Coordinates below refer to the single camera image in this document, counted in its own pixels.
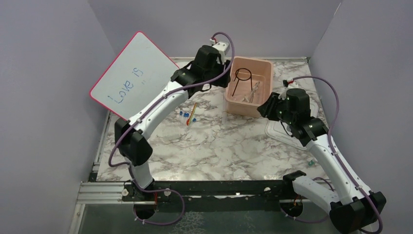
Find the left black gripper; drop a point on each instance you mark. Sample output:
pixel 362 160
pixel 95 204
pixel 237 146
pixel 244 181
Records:
pixel 224 81

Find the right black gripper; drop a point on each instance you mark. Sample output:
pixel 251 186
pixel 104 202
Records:
pixel 267 109

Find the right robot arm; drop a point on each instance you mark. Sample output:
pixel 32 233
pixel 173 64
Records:
pixel 352 205

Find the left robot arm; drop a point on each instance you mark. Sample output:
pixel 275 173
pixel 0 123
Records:
pixel 209 67

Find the white plastic bin lid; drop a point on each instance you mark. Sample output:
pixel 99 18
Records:
pixel 284 132

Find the pink plastic bin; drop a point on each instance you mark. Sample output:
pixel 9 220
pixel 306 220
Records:
pixel 244 73

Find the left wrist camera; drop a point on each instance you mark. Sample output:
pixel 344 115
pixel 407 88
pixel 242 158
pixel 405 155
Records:
pixel 223 48

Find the white board with pink frame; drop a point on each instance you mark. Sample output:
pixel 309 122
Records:
pixel 136 76

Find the black metal base rail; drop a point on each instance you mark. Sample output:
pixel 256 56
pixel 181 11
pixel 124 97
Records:
pixel 194 196

